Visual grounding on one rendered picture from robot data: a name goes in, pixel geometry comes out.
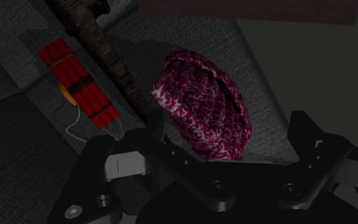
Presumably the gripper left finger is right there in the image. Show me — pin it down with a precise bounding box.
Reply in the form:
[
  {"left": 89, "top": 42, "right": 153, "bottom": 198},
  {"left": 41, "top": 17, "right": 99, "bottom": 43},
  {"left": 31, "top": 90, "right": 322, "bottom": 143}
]
[{"left": 48, "top": 106, "right": 238, "bottom": 224}]

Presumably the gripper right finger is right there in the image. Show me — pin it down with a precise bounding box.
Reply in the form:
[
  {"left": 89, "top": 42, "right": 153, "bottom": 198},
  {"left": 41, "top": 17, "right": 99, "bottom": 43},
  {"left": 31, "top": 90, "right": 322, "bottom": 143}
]
[{"left": 276, "top": 110, "right": 358, "bottom": 212}]

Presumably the red dynamite stick bundle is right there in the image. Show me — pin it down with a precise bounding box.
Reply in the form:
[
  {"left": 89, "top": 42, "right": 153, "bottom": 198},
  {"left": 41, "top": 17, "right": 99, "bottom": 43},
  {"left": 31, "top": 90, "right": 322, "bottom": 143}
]
[{"left": 37, "top": 38, "right": 126, "bottom": 143}]

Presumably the red and white knitted hat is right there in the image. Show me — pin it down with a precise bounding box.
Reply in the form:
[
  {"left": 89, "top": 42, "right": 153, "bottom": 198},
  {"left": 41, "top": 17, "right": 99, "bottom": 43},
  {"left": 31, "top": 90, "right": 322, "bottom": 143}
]
[{"left": 151, "top": 49, "right": 253, "bottom": 162}]

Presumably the brown wrapped long stick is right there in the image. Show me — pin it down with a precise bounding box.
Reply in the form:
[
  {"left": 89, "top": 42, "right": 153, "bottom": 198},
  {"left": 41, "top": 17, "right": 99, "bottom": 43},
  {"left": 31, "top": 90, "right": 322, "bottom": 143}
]
[{"left": 46, "top": 0, "right": 152, "bottom": 120}]

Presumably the dark grey fabric sofa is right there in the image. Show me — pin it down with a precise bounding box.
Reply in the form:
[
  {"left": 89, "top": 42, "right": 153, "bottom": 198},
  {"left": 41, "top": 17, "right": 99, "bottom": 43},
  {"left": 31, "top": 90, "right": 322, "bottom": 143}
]
[{"left": 0, "top": 0, "right": 300, "bottom": 224}]

